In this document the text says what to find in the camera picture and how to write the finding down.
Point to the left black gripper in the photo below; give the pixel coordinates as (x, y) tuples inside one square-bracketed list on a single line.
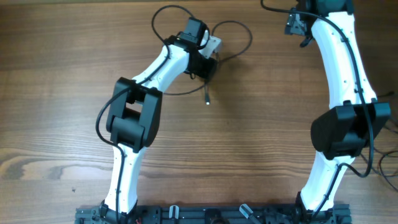
[(206, 71)]

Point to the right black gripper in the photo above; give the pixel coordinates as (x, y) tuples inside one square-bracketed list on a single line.
[(295, 26)]

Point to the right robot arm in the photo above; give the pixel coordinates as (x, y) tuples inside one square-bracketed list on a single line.
[(344, 136)]

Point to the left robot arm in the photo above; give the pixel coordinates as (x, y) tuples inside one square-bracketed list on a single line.
[(134, 111)]

